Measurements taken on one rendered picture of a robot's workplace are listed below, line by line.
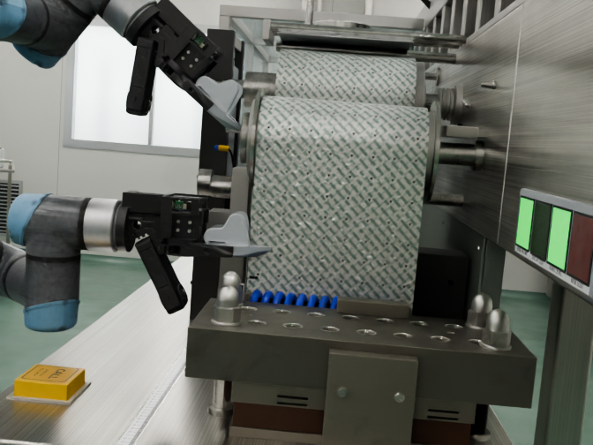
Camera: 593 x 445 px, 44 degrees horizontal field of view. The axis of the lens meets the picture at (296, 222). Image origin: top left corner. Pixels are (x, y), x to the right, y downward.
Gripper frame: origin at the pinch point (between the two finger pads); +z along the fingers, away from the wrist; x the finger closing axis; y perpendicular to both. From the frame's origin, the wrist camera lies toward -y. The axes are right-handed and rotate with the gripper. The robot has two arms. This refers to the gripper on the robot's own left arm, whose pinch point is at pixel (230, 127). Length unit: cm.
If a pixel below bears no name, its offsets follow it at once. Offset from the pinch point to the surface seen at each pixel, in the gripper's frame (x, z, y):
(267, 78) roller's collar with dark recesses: 21.1, -3.6, 9.0
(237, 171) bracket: -0.7, 5.3, -4.0
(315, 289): -8.0, 25.0, -7.5
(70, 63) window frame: 547, -205, -105
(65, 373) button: -17.1, 8.2, -37.2
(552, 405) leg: 5, 67, 3
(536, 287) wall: 548, 232, 40
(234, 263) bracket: 0.1, 14.5, -14.6
